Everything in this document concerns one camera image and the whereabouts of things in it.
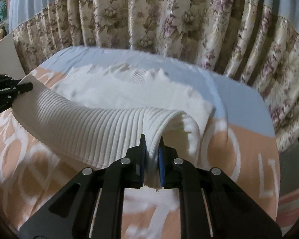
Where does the orange blue white bed blanket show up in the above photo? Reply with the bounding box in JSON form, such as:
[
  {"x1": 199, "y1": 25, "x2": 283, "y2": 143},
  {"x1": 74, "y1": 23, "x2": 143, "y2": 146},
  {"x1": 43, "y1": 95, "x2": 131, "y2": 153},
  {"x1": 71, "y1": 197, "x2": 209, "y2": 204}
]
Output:
[{"x1": 0, "y1": 46, "x2": 280, "y2": 238}]

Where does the floral beige curtain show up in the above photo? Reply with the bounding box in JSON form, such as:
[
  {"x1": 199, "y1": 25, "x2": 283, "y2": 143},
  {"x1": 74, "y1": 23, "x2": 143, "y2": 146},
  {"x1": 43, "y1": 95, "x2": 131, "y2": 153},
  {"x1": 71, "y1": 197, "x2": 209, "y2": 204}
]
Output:
[{"x1": 8, "y1": 0, "x2": 299, "y2": 151}]

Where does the grey white board panel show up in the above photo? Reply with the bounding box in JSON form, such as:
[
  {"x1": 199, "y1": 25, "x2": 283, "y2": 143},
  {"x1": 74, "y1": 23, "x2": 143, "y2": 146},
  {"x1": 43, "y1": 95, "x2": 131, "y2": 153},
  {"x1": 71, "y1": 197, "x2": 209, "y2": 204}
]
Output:
[{"x1": 0, "y1": 33, "x2": 26, "y2": 79}]

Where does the white knit sweater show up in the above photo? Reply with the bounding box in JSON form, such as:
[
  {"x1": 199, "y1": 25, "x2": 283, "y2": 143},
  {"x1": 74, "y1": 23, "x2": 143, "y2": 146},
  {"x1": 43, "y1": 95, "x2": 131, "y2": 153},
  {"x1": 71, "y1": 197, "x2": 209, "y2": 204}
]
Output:
[{"x1": 12, "y1": 64, "x2": 213, "y2": 188}]

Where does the pink striped bed sheet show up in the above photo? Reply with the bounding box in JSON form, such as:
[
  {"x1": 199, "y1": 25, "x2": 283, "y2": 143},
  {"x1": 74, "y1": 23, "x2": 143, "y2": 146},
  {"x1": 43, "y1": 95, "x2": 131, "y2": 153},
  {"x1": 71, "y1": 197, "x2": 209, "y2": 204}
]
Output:
[{"x1": 276, "y1": 189, "x2": 299, "y2": 236}]

